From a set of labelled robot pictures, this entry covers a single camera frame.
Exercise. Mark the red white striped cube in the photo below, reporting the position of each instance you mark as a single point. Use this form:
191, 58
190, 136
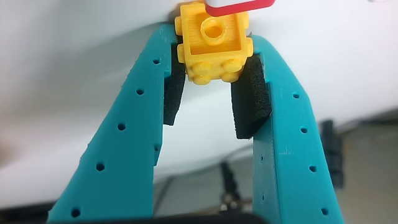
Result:
239, 7

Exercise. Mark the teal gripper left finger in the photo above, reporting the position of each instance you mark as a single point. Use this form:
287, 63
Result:
124, 140

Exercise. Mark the yellow studded cube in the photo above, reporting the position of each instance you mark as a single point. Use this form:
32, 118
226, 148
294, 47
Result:
214, 59

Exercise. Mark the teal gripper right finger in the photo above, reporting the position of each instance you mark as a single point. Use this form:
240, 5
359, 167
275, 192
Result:
289, 161

